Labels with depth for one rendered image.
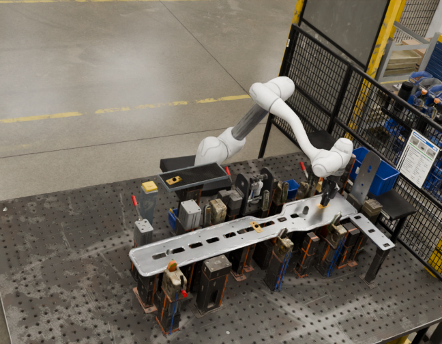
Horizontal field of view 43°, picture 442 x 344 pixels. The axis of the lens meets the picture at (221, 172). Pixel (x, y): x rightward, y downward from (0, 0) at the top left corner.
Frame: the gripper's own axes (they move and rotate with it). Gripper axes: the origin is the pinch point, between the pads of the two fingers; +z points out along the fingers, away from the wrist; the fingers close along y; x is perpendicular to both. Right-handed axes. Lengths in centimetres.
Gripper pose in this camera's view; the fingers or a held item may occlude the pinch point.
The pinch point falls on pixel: (325, 200)
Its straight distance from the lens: 325.1
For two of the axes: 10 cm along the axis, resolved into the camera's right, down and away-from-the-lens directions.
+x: 8.5, -1.9, 4.9
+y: 5.1, 5.8, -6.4
